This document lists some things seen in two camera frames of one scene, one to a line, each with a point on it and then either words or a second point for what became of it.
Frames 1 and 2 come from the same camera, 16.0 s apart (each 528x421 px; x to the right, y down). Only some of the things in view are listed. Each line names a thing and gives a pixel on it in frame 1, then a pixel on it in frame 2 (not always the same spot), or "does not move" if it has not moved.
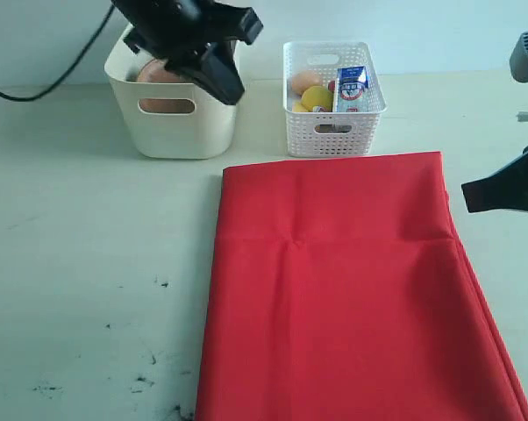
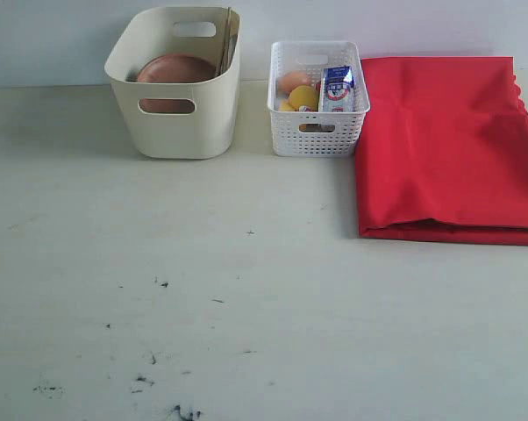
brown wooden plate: x=154 y=70 does not move
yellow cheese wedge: x=298 y=107 -> x=285 y=106
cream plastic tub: x=167 y=120 does not move
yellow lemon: x=317 y=96 -> x=303 y=96
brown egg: x=303 y=79 -> x=289 y=80
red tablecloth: x=337 y=291 -> x=447 y=153
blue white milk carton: x=352 y=84 -> x=338 y=89
